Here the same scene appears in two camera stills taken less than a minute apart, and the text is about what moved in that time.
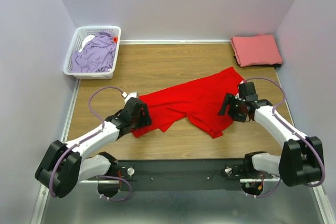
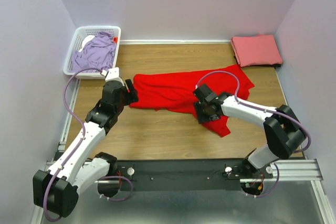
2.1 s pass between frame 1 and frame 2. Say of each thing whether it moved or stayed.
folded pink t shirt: stayed
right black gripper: moved
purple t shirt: stayed
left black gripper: moved
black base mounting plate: stayed
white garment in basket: stayed
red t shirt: moved
